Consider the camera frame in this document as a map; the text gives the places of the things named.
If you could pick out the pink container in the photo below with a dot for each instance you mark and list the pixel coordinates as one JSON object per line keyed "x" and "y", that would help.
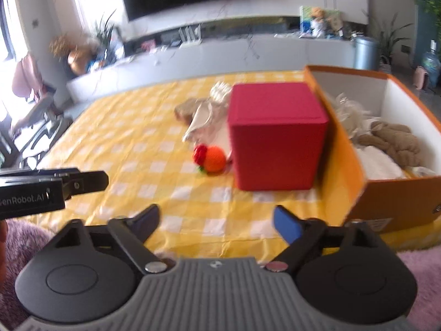
{"x": 422, "y": 77}

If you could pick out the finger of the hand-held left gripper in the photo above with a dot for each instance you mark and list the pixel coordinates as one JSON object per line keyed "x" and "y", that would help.
{"x": 88, "y": 181}

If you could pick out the grey trash bin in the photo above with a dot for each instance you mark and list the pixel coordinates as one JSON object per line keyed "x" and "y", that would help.
{"x": 365, "y": 53}

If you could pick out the potted leafy plant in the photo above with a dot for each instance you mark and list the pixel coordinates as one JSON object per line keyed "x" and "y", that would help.
{"x": 389, "y": 41}

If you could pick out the pink chair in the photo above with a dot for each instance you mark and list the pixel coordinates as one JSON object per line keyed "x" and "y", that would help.
{"x": 27, "y": 82}

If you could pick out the white router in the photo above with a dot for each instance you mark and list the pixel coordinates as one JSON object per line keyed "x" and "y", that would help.
{"x": 189, "y": 36}

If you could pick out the yellow checkered tablecloth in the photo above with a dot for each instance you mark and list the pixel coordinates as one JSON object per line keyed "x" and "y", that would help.
{"x": 137, "y": 138}

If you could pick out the clear bagged items on table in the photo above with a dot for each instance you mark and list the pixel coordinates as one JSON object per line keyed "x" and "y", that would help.
{"x": 205, "y": 122}

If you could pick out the dark brown teddy bear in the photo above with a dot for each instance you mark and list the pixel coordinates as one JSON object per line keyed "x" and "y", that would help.
{"x": 186, "y": 110}

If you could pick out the white knitted item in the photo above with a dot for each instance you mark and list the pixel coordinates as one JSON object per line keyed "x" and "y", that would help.
{"x": 220, "y": 91}

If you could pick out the purple fluffy rug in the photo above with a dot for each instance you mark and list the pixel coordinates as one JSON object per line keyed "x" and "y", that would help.
{"x": 423, "y": 275}

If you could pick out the orange cardboard box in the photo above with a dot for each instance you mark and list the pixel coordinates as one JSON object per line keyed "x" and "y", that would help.
{"x": 375, "y": 200}

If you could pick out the gold acorn vase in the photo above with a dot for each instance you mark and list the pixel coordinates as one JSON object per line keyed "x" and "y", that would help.
{"x": 78, "y": 61}

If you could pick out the tan plush toy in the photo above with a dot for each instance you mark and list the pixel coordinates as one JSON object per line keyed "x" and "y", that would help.
{"x": 392, "y": 141}

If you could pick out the white marble cabinet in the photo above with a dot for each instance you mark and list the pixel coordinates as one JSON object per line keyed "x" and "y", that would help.
{"x": 206, "y": 55}

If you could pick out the glass vase with flowers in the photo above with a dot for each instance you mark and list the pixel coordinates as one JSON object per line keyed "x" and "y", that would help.
{"x": 103, "y": 38}

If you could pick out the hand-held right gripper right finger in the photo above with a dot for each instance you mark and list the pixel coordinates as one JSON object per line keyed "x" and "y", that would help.
{"x": 286, "y": 224}

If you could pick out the red cube box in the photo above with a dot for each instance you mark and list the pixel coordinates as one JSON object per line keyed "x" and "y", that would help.
{"x": 275, "y": 138}

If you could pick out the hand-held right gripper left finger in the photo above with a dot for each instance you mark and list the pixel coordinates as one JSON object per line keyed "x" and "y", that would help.
{"x": 147, "y": 220}

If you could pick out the orange knitted fruit toy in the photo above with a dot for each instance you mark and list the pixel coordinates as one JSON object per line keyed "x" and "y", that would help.
{"x": 211, "y": 159}

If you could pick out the blue water jug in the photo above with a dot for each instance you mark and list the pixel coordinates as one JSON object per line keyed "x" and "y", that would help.
{"x": 430, "y": 63}

